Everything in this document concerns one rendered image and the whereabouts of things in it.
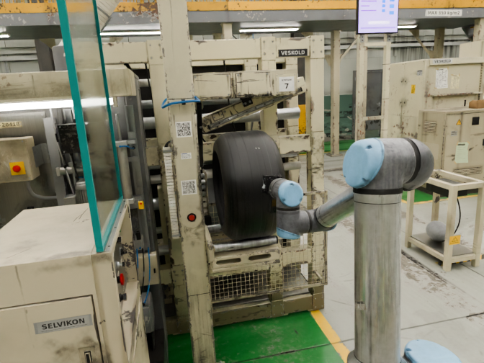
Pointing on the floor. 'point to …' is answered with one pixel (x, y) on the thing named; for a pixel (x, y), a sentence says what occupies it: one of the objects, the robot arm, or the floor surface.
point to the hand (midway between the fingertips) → (266, 188)
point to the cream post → (171, 65)
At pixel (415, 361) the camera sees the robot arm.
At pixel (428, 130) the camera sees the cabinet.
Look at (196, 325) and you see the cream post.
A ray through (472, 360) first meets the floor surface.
